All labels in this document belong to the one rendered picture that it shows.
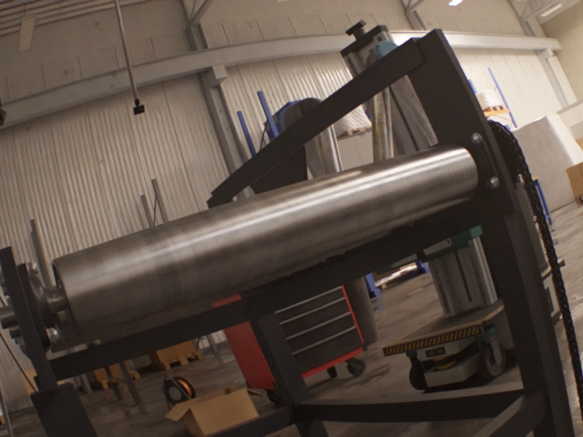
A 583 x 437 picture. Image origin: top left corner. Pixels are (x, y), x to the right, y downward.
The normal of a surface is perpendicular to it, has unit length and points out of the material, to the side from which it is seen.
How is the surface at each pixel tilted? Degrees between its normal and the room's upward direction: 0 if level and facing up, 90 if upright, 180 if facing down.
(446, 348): 90
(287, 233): 104
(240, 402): 90
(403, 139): 90
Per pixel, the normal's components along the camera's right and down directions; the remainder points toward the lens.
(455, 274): -0.76, 0.24
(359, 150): 0.10, -0.12
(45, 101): 0.47, -0.25
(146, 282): 0.57, 0.07
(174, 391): -0.31, 0.04
